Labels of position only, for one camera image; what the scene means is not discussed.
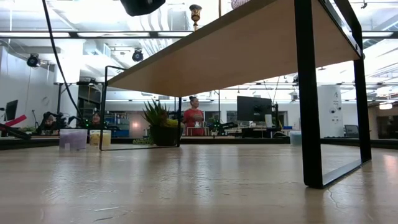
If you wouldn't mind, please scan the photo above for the small black computer monitor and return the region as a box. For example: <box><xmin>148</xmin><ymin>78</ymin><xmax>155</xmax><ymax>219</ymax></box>
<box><xmin>4</xmin><ymin>99</ymin><xmax>19</xmax><ymax>122</ymax></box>

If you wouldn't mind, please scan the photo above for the pink ribbed glass candle holder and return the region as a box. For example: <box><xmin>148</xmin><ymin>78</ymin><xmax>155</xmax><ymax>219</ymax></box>
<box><xmin>230</xmin><ymin>0</ymin><xmax>251</xmax><ymax>10</ymax></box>

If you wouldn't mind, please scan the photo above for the black ceiling spotlight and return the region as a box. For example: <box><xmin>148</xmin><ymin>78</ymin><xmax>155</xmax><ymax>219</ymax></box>
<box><xmin>26</xmin><ymin>53</ymin><xmax>41</xmax><ymax>68</ymax></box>
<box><xmin>131</xmin><ymin>48</ymin><xmax>144</xmax><ymax>63</ymax></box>

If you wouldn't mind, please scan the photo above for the potted succulent plant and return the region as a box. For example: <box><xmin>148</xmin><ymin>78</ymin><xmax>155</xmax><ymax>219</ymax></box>
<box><xmin>141</xmin><ymin>98</ymin><xmax>184</xmax><ymax>147</ymax></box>

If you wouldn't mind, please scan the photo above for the blue candle glass jar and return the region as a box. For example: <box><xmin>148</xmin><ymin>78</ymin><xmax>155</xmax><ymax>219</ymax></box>
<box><xmin>289</xmin><ymin>130</ymin><xmax>302</xmax><ymax>147</ymax></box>

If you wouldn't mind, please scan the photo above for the black rig post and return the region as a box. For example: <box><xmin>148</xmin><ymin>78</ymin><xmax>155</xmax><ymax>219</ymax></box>
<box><xmin>57</xmin><ymin>83</ymin><xmax>63</xmax><ymax>123</ymax></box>

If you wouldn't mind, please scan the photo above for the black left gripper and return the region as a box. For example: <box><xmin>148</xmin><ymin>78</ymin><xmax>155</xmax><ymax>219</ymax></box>
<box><xmin>119</xmin><ymin>0</ymin><xmax>167</xmax><ymax>17</ymax></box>

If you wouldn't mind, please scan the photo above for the white round pillar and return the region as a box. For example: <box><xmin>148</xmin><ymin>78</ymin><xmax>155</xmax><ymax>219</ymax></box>
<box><xmin>317</xmin><ymin>85</ymin><xmax>345</xmax><ymax>139</ymax></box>

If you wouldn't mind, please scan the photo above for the yellow candle glass jar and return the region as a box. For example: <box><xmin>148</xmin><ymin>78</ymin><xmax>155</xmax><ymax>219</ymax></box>
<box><xmin>89</xmin><ymin>129</ymin><xmax>112</xmax><ymax>147</ymax></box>

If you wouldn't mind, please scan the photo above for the clear plastic container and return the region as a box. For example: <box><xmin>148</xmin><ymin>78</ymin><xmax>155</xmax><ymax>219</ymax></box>
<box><xmin>58</xmin><ymin>129</ymin><xmax>88</xmax><ymax>152</ymax></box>

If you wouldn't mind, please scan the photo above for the black angled bar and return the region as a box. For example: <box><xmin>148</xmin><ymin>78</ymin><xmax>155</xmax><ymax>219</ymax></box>
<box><xmin>0</xmin><ymin>123</ymin><xmax>32</xmax><ymax>141</ymax></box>

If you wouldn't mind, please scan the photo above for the dark shelving unit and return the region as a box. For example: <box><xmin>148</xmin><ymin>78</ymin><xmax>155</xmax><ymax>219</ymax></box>
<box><xmin>77</xmin><ymin>84</ymin><xmax>103</xmax><ymax>127</ymax></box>

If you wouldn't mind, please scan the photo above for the wooden shelf riser black frame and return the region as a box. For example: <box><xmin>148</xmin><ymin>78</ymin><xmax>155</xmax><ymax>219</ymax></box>
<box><xmin>99</xmin><ymin>0</ymin><xmax>373</xmax><ymax>189</ymax></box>

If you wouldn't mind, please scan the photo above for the small green plant sprig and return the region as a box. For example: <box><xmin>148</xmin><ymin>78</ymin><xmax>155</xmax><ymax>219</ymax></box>
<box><xmin>132</xmin><ymin>138</ymin><xmax>155</xmax><ymax>146</ymax></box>

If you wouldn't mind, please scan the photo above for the blue storage bin rack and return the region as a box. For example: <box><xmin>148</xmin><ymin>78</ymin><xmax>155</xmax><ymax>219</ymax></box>
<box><xmin>105</xmin><ymin>112</ymin><xmax>131</xmax><ymax>138</ymax></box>

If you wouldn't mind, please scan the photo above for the grey office chair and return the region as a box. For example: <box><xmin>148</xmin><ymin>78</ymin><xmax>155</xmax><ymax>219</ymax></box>
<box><xmin>344</xmin><ymin>124</ymin><xmax>360</xmax><ymax>139</ymax></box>

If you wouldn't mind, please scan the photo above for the person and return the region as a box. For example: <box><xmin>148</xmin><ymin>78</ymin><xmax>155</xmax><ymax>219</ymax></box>
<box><xmin>90</xmin><ymin>111</ymin><xmax>103</xmax><ymax>129</ymax></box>
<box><xmin>182</xmin><ymin>95</ymin><xmax>206</xmax><ymax>137</ymax></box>

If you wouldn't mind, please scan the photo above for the red bar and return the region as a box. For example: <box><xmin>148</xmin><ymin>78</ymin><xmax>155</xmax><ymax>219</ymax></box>
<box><xmin>0</xmin><ymin>114</ymin><xmax>27</xmax><ymax>128</ymax></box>

